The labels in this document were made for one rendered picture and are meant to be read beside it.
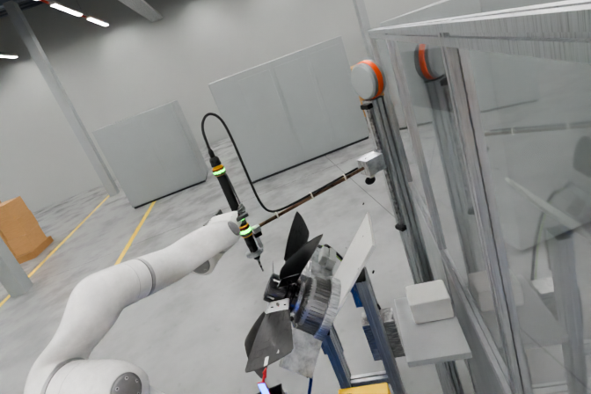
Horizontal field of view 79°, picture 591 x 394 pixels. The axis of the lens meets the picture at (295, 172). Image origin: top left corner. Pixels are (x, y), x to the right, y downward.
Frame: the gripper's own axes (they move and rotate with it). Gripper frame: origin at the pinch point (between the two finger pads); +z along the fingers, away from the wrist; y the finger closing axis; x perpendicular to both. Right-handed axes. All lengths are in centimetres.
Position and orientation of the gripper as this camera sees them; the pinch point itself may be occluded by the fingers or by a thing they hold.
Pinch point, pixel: (230, 211)
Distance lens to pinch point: 129.9
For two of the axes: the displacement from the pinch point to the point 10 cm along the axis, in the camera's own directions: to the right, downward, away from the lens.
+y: 9.4, -2.7, -2.1
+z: 1.1, -3.6, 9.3
